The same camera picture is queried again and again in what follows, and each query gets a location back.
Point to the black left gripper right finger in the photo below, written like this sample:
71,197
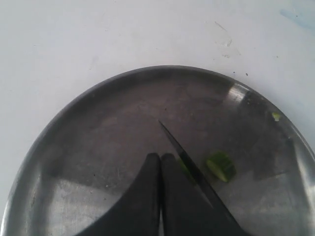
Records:
185,211

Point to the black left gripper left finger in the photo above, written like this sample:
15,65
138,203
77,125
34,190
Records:
137,212

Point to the black handled knife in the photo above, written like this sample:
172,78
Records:
192,168

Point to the green cucumber piece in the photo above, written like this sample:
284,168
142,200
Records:
221,166

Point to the small green vegetable bit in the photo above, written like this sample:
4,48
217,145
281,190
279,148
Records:
276,116

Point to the round steel plate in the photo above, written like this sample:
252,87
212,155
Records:
90,153

